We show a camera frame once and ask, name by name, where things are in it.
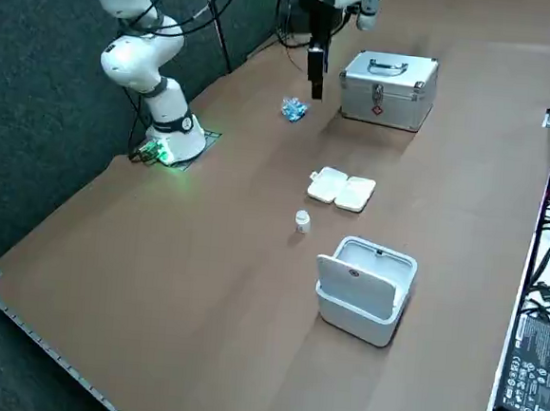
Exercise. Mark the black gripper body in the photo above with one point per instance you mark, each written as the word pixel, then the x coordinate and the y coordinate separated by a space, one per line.
pixel 321 28

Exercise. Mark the small white medicine bottle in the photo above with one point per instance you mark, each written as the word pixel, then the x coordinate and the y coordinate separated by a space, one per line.
pixel 303 223

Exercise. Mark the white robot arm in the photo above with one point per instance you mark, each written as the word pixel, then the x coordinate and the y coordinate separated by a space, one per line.
pixel 138 61

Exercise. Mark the white open pill box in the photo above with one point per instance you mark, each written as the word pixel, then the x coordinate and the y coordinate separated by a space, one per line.
pixel 347 192

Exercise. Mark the blue and white packet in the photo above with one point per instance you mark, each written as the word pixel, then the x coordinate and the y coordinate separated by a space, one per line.
pixel 294 109

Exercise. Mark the aluminium first aid case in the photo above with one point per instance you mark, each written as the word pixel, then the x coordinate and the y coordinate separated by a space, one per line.
pixel 388 100

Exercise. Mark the black stand pole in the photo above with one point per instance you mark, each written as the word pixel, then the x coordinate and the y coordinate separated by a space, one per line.
pixel 221 34

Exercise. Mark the white bin with raised lid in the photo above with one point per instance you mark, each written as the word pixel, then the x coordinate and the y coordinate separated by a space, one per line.
pixel 357 312

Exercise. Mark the black labelled power adapter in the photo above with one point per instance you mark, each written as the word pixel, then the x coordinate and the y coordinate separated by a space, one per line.
pixel 533 368

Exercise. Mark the aluminium table edge rail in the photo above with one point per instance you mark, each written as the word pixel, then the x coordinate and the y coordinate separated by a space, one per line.
pixel 31 332

